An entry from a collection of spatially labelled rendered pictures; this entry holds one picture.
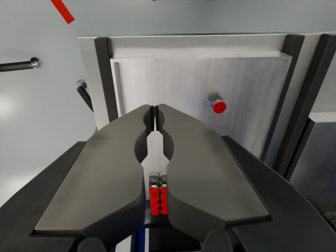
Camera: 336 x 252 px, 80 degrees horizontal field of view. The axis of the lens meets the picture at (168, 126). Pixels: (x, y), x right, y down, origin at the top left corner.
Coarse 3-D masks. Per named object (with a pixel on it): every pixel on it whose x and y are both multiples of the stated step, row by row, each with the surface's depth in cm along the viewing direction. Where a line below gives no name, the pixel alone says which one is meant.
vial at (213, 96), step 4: (208, 92) 35; (212, 92) 34; (216, 92) 34; (208, 96) 34; (212, 96) 33; (216, 96) 32; (220, 96) 33; (208, 100) 34; (212, 100) 32; (216, 100) 31; (220, 100) 31; (212, 104) 32
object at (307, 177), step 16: (320, 112) 39; (304, 128) 38; (320, 128) 41; (304, 144) 38; (320, 144) 43; (304, 160) 45; (320, 160) 45; (288, 176) 44; (304, 176) 48; (320, 176) 48; (304, 192) 51; (320, 192) 52; (320, 208) 55
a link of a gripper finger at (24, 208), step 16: (80, 144) 8; (64, 160) 7; (48, 176) 7; (64, 176) 7; (16, 192) 6; (32, 192) 6; (48, 192) 6; (0, 208) 6; (16, 208) 6; (32, 208) 6; (0, 224) 5; (16, 224) 5; (32, 224) 5; (0, 240) 5; (16, 240) 5; (32, 240) 5; (48, 240) 5; (64, 240) 5; (80, 240) 5
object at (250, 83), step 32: (128, 64) 32; (160, 64) 32; (192, 64) 32; (224, 64) 32; (256, 64) 33; (288, 64) 30; (128, 96) 34; (160, 96) 35; (192, 96) 35; (224, 96) 36; (256, 96) 36; (224, 128) 39; (256, 128) 40; (160, 160) 42
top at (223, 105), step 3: (216, 102) 31; (219, 102) 31; (222, 102) 31; (213, 105) 31; (216, 105) 31; (219, 105) 31; (222, 105) 31; (225, 105) 31; (213, 108) 31; (216, 108) 31; (219, 108) 32; (222, 108) 32; (225, 108) 32; (216, 111) 32; (219, 111) 32; (222, 111) 32
